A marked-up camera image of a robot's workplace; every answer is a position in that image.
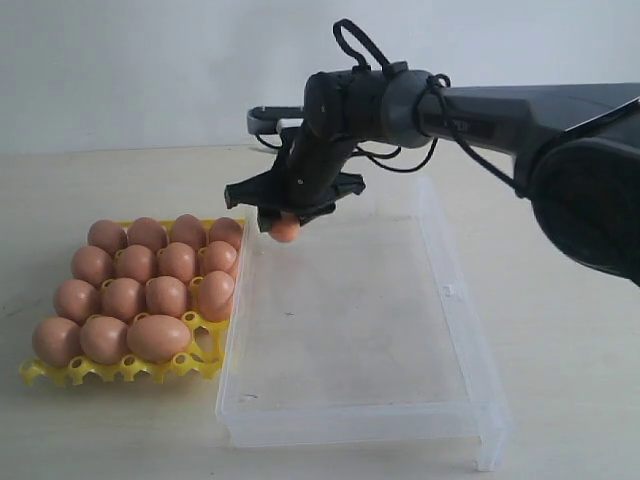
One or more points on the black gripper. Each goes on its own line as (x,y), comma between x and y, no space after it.
(309,180)

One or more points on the brown egg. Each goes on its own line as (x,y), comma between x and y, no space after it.
(227,230)
(123,298)
(166,295)
(189,230)
(158,338)
(107,235)
(136,262)
(148,232)
(104,339)
(55,341)
(215,296)
(284,230)
(177,260)
(219,256)
(92,265)
(76,300)

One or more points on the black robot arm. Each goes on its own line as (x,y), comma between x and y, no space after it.
(575,151)

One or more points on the clear plastic container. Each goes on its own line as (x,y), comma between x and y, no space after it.
(362,329)

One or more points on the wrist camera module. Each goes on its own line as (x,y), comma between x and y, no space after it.
(271,120)

